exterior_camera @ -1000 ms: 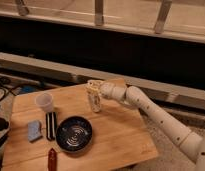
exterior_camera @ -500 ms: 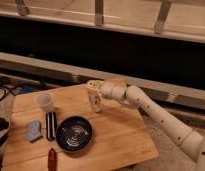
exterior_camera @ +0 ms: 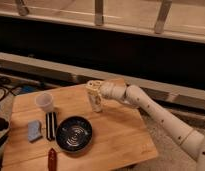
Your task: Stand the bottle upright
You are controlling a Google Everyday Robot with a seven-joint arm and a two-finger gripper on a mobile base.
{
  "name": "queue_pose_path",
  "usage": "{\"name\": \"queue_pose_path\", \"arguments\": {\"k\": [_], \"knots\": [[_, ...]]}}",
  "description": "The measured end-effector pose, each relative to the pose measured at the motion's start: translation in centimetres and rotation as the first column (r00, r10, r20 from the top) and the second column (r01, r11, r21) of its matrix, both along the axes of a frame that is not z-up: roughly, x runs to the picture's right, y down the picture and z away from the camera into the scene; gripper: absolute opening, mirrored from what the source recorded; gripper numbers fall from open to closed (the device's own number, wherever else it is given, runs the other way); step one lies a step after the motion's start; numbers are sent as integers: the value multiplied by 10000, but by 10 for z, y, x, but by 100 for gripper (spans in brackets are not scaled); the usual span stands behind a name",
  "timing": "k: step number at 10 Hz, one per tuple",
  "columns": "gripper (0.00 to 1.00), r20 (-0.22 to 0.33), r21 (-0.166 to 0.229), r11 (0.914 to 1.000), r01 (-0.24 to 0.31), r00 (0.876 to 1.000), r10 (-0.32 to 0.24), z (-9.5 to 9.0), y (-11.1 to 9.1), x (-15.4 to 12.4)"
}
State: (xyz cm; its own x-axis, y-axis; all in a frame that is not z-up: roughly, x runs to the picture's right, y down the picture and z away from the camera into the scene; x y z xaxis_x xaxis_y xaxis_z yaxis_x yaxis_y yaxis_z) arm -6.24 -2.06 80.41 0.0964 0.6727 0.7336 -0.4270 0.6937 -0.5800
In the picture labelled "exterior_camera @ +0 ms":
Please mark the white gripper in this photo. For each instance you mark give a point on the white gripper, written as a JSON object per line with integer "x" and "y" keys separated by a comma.
{"x": 99, "y": 88}

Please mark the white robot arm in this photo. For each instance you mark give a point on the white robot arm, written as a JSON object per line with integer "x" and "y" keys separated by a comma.
{"x": 189, "y": 139}

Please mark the black round bowl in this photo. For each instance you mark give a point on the black round bowl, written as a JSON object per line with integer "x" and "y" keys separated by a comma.
{"x": 74, "y": 134}

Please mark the black striped rectangular object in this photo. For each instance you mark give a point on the black striped rectangular object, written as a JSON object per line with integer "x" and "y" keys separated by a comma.
{"x": 51, "y": 125}

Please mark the translucent plastic cup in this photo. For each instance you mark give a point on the translucent plastic cup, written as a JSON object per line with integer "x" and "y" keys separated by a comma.
{"x": 45, "y": 102}

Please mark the wooden table board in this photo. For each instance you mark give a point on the wooden table board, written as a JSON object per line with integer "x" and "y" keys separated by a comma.
{"x": 120, "y": 137}

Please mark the blue sponge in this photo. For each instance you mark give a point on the blue sponge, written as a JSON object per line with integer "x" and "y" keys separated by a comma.
{"x": 34, "y": 130}

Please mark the red brown oblong object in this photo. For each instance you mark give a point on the red brown oblong object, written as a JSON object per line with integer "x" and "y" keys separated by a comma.
{"x": 52, "y": 160}

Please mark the black object at left edge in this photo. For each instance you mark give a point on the black object at left edge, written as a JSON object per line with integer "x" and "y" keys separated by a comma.
{"x": 4, "y": 125}

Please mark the metal rail beam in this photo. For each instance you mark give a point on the metal rail beam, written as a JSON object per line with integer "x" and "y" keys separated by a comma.
{"x": 157, "y": 90}

